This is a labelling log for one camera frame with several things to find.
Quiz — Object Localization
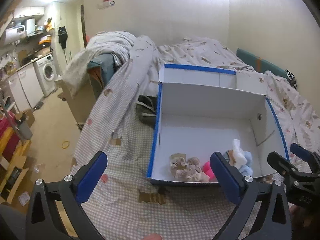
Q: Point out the dark shoe on bed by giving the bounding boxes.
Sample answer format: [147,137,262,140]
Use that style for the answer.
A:
[136,95,157,128]

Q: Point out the light blue plush toy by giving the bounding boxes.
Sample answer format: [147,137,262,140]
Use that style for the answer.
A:
[239,151,253,177]

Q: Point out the cardboard box on floor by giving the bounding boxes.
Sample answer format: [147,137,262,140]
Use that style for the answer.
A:
[1,155,29,204]

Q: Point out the white washing machine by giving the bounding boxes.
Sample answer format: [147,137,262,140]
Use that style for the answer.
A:
[33,53,57,98]

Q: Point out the white cabinet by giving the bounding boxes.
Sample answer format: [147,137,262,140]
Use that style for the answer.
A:
[7,64,44,111]

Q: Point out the crumpled grey blanket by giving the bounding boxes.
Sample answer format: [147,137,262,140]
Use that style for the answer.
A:
[62,31,137,99]

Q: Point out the checkered bed sheet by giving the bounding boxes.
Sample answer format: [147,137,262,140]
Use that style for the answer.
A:
[69,31,320,240]

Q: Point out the white plush doll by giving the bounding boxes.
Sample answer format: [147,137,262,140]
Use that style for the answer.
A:
[226,139,247,170]

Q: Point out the blue white cardboard box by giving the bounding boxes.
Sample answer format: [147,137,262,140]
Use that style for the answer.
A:
[146,64,289,185]

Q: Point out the green cushion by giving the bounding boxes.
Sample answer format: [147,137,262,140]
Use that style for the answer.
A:
[236,48,289,80]

